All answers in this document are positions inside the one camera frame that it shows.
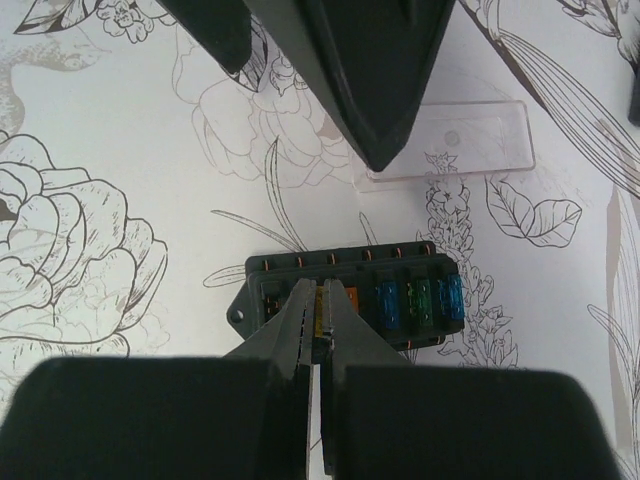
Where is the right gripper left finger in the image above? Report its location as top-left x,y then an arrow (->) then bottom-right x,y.
1,279 -> 316,479

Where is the small yellow fuse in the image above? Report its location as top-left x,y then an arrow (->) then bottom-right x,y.
312,286 -> 332,364

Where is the floral patterned table mat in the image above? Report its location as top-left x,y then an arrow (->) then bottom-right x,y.
1,1 -> 639,479

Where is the black fuse box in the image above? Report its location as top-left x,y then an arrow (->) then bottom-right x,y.
226,241 -> 465,351

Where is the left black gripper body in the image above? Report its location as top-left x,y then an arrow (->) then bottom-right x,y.
627,70 -> 640,127

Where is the clear plastic fuse box lid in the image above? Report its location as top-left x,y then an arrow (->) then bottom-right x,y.
352,100 -> 536,193

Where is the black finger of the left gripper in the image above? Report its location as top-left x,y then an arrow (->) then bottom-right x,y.
162,0 -> 454,171

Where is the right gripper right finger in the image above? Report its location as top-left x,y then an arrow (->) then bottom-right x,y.
322,280 -> 621,479

